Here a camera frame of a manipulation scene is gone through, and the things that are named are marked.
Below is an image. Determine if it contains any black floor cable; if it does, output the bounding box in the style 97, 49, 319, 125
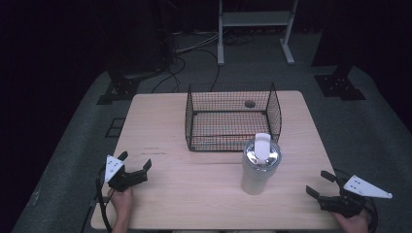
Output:
151, 48, 222, 94

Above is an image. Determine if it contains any black stand base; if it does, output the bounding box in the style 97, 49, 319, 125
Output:
96, 69, 163, 106
313, 62, 367, 102

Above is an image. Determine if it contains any grey floor cable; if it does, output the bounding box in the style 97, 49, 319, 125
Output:
174, 31, 222, 55

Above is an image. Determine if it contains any white metal stand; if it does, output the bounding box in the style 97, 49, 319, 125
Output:
217, 0, 300, 67

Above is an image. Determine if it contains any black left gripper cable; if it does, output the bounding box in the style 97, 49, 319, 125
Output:
94, 170, 114, 233

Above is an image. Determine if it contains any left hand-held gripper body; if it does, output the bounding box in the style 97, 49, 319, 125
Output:
104, 154, 149, 193

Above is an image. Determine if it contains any black wire mesh basket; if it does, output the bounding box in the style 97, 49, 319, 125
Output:
185, 81, 283, 153

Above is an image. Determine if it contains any person's left hand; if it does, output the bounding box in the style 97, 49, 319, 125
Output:
107, 186, 135, 223

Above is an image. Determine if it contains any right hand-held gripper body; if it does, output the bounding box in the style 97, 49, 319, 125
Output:
318, 174, 394, 218

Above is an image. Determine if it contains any person's right hand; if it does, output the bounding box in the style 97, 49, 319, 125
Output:
329, 209, 371, 233

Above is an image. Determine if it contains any white tumbler cup with lid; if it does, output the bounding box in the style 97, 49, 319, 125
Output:
240, 132, 283, 196

